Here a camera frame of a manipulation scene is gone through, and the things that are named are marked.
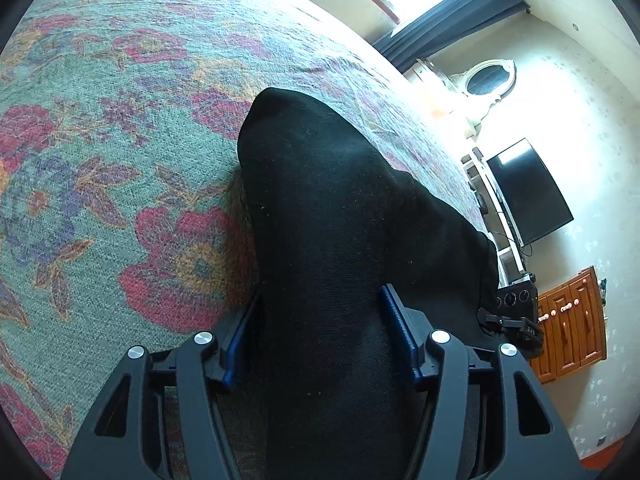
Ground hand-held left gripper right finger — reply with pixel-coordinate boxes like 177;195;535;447
377;284;596;480

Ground black flat television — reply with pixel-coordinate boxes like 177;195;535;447
486;137;575;247

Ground oval mirror white frame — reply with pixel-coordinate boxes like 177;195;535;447
450;59;517;121

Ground black pants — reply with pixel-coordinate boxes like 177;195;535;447
235;87;501;480

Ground white TV cabinet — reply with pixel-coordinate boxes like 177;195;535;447
460;147;531;281

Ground orange wooden cabinet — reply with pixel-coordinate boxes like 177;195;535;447
529;266;608;385

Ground floral bedspread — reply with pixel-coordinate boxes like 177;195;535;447
0;0;488;480

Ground dark blue curtain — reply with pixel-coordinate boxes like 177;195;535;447
372;0;531;73

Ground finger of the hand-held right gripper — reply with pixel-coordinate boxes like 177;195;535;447
477;307;523;330

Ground cream dressing table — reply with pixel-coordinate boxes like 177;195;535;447
415;57;481;136

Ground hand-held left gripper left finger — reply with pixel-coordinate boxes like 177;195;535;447
60;292;263;480

